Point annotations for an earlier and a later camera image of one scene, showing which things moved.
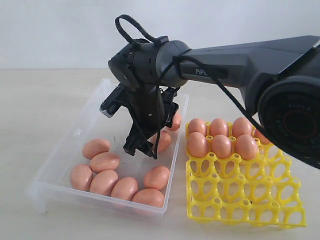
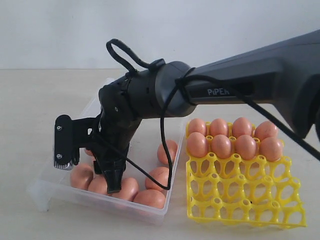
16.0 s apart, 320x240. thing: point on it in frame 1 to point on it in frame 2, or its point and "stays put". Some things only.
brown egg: (221, 146) stays put
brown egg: (246, 147) stays put
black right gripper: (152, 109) to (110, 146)
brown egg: (241, 126) stays put
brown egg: (218, 127) stays put
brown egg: (176, 122) to (271, 148)
